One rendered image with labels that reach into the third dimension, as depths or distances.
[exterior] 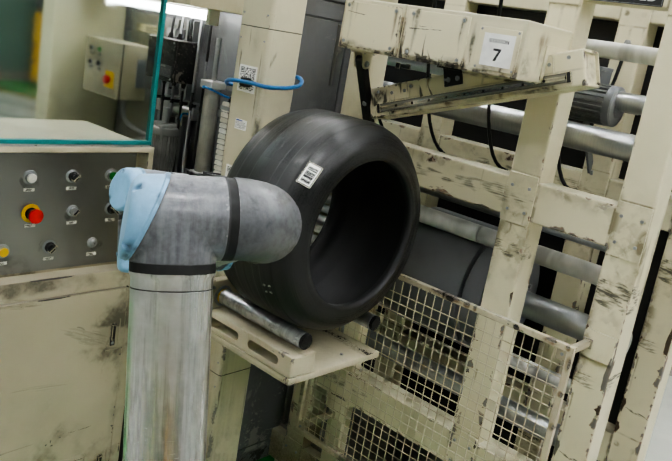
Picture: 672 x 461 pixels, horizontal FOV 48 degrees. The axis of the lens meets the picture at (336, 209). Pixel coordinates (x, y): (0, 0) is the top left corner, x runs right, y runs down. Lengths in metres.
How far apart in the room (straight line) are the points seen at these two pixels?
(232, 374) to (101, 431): 0.45
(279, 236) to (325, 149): 0.80
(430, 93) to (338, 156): 0.49
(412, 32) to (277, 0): 0.37
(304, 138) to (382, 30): 0.46
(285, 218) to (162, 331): 0.22
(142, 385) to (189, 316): 0.11
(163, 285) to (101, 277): 1.29
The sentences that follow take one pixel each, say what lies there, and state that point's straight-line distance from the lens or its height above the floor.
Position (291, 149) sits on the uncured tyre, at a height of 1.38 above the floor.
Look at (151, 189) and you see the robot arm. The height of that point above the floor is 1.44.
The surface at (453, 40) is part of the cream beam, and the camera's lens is 2.01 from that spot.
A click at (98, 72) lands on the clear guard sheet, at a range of 2.14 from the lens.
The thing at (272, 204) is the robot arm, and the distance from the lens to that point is 1.02.
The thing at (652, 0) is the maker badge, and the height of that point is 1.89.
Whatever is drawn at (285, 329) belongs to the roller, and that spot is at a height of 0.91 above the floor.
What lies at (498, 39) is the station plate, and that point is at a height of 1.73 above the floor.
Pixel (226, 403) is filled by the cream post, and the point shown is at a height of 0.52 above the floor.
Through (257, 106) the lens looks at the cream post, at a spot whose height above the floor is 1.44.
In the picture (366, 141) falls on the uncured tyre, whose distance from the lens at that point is 1.88.
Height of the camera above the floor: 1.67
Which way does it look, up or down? 13 degrees down
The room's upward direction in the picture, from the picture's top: 10 degrees clockwise
